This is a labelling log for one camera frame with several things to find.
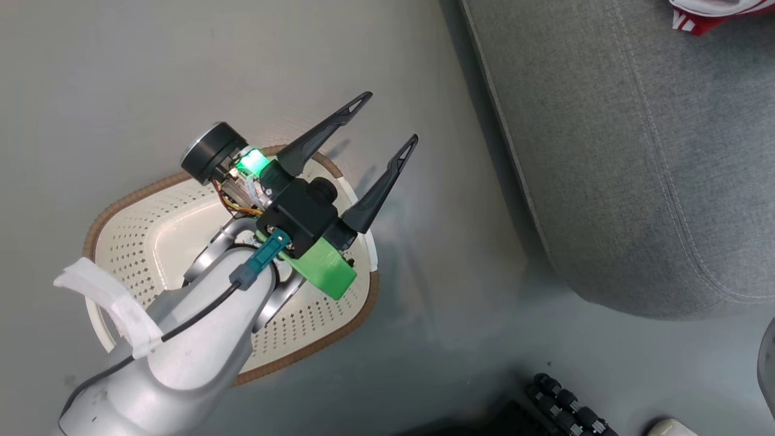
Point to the cream perforated laundry basket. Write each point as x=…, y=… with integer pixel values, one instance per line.
x=175, y=236

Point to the black ribbed base wheel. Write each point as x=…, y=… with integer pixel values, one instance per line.
x=566, y=406

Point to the grey fabric sofa seat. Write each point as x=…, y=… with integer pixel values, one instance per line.
x=636, y=151

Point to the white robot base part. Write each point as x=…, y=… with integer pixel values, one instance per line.
x=671, y=427

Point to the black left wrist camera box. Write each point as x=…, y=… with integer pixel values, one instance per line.
x=300, y=212

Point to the red garment with white stripes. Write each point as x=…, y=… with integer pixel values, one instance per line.
x=708, y=12

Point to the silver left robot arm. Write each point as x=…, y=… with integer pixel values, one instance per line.
x=194, y=345

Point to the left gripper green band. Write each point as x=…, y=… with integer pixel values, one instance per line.
x=330, y=272

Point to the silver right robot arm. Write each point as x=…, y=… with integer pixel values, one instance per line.
x=768, y=363

